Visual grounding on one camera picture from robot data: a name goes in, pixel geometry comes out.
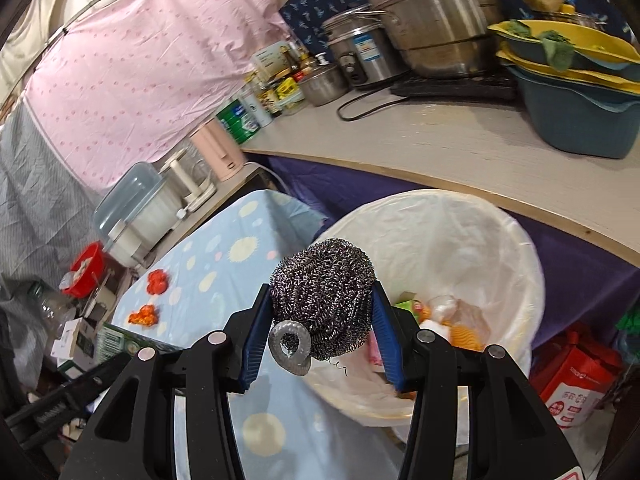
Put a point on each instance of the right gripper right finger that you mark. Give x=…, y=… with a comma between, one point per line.
x=512, y=435

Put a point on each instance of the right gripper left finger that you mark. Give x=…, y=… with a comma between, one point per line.
x=131, y=434

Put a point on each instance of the orange foam net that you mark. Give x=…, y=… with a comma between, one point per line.
x=464, y=337

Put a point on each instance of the steel wool scrubber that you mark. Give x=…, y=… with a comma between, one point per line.
x=322, y=304

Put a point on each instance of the dark green milk carton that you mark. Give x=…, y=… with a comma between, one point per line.
x=112, y=340

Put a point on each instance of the white paper towel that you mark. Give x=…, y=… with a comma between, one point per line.
x=441, y=311

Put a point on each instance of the green NB carton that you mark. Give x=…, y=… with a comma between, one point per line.
x=408, y=301

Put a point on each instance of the white lined trash bin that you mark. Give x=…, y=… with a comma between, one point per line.
x=436, y=243

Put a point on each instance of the white green cardboard box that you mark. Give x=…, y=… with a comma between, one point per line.
x=76, y=348

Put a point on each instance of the red white package bag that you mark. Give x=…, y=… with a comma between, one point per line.
x=572, y=373

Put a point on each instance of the red plastic basin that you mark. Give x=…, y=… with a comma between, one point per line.
x=85, y=273

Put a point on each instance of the blue spotted tablecloth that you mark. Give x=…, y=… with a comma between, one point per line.
x=283, y=430

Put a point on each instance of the white blender cup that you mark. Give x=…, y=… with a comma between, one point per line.
x=127, y=245

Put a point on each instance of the white dish rack with lid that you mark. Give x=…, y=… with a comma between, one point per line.
x=145, y=198

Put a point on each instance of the white electric kettle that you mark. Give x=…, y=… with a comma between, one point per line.
x=193, y=178

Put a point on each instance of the pink electric kettle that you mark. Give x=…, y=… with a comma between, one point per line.
x=218, y=149

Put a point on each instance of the teal plastic basin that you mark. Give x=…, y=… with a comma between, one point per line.
x=577, y=118

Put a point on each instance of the green tin can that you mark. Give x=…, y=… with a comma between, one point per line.
x=238, y=121

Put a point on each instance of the pink curtain cloth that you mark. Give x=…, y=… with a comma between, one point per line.
x=129, y=82

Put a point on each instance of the black induction cooker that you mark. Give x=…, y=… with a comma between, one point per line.
x=499, y=89

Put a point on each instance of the white bottle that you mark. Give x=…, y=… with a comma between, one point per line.
x=261, y=115

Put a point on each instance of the yellow colander basin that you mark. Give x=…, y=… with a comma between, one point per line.
x=569, y=51

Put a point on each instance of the small steel pot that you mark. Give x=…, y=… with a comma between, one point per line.
x=324, y=84

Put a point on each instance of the steel rice cooker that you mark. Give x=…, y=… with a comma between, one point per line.
x=358, y=41

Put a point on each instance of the large steel steamer pot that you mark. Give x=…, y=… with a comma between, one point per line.
x=441, y=38

